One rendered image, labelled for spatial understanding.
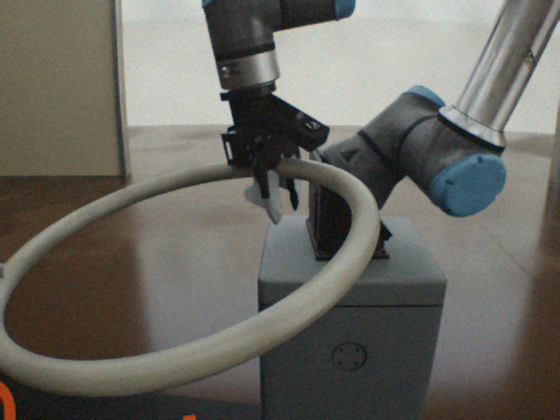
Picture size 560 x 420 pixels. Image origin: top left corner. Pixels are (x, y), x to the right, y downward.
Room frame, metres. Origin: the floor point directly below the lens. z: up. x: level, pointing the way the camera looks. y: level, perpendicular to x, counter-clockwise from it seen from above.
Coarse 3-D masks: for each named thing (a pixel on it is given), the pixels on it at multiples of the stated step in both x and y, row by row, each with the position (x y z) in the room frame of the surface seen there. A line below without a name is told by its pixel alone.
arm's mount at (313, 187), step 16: (320, 160) 0.95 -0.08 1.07; (320, 192) 0.95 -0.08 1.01; (336, 192) 0.95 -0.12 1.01; (320, 208) 0.95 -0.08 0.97; (336, 208) 0.95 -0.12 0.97; (320, 224) 0.95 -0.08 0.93; (336, 224) 0.95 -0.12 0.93; (384, 224) 0.97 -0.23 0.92; (320, 240) 0.95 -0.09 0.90; (336, 240) 0.95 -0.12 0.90; (384, 240) 0.95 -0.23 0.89; (320, 256) 0.95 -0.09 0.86; (384, 256) 0.95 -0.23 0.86
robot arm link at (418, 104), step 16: (400, 96) 1.05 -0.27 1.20; (416, 96) 1.01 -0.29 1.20; (432, 96) 1.00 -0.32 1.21; (384, 112) 1.04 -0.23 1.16; (400, 112) 1.00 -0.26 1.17; (416, 112) 0.98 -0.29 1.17; (432, 112) 0.97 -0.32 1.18; (368, 128) 1.03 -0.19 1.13; (384, 128) 1.00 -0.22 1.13; (400, 128) 0.97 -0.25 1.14; (384, 144) 0.99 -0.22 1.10; (400, 144) 0.95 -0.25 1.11
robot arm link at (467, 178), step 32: (512, 0) 0.82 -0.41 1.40; (544, 0) 0.78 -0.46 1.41; (512, 32) 0.80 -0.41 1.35; (544, 32) 0.79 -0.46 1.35; (480, 64) 0.84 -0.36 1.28; (512, 64) 0.80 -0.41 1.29; (480, 96) 0.82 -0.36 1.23; (512, 96) 0.81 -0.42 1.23; (416, 128) 0.93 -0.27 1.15; (448, 128) 0.84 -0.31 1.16; (480, 128) 0.81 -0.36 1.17; (416, 160) 0.89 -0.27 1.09; (448, 160) 0.82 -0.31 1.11; (480, 160) 0.79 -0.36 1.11; (448, 192) 0.79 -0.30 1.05; (480, 192) 0.82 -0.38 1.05
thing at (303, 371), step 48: (288, 240) 1.06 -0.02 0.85; (288, 288) 0.86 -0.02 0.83; (384, 288) 0.85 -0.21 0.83; (432, 288) 0.84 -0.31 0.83; (336, 336) 0.85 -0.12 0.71; (384, 336) 0.85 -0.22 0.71; (432, 336) 0.84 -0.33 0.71; (288, 384) 0.86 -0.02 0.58; (336, 384) 0.85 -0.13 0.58; (384, 384) 0.85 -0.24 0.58
